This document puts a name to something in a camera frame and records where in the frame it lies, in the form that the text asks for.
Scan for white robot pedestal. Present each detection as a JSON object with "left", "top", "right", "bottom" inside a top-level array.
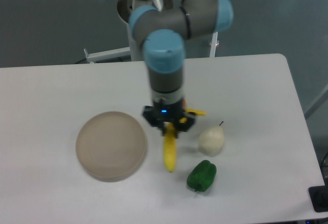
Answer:
[{"left": 117, "top": 0, "right": 175, "bottom": 62}]

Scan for white right support bracket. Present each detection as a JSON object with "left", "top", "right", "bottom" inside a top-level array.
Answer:
[{"left": 209, "top": 32, "right": 219, "bottom": 58}]

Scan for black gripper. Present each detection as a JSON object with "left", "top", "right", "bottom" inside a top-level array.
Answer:
[{"left": 142, "top": 98, "right": 196, "bottom": 138}]

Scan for yellow banana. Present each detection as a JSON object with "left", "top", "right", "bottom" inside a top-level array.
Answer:
[{"left": 163, "top": 109, "right": 207, "bottom": 172}]

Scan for white support bracket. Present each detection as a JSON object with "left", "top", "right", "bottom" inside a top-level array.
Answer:
[
  {"left": 209, "top": 32, "right": 219, "bottom": 58},
  {"left": 84, "top": 47, "right": 130, "bottom": 63}
]

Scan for beige round plate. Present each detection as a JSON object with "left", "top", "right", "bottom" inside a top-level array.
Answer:
[{"left": 75, "top": 111, "right": 147, "bottom": 182}]

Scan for black device at edge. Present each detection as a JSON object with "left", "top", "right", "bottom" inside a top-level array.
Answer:
[{"left": 308, "top": 186, "right": 327, "bottom": 213}]

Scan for white left support bracket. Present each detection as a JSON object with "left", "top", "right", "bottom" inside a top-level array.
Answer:
[{"left": 84, "top": 47, "right": 130, "bottom": 63}]

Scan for green bell pepper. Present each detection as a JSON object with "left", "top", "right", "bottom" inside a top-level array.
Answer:
[{"left": 187, "top": 160, "right": 217, "bottom": 192}]

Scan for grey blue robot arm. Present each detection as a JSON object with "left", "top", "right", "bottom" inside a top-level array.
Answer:
[{"left": 127, "top": 0, "right": 234, "bottom": 136}]

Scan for white pear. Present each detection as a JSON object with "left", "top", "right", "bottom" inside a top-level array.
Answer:
[{"left": 198, "top": 121, "right": 225, "bottom": 156}]

